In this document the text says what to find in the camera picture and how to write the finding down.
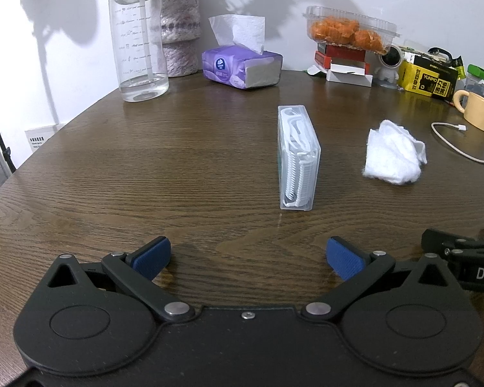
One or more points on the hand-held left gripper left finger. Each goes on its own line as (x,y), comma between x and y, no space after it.
(151,256)

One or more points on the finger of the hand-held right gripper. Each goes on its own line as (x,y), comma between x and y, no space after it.
(459,244)

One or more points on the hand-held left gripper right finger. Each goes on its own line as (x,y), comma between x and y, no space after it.
(345,256)

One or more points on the clear floss pick container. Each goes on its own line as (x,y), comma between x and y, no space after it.
(299,169)

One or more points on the white cloth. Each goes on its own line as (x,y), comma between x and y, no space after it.
(391,157)

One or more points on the clear plastic water bottle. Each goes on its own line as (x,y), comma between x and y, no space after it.
(139,48)

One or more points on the beige mug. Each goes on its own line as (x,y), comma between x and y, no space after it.
(480,113)

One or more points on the yellow black box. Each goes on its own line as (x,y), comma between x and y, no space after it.
(427,78)

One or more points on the green snack packet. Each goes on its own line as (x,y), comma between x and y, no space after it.
(459,66)

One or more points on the white red cardboard box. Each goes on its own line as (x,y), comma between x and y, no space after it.
(347,75)

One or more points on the black stand pole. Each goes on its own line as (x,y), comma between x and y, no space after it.
(0,145)

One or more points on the white box with clutter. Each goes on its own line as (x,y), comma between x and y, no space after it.
(417,50)

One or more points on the white astronaut figurine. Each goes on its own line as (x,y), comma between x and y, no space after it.
(389,64)

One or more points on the dark red box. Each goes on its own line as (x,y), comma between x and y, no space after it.
(345,52)

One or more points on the purple tissue pack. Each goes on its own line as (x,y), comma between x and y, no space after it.
(226,66)

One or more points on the clear clamshell with orange food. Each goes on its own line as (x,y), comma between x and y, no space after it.
(347,30)

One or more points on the grey knitted vase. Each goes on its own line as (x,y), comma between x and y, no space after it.
(182,28)

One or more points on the white wall socket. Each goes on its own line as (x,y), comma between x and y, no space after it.
(42,137)

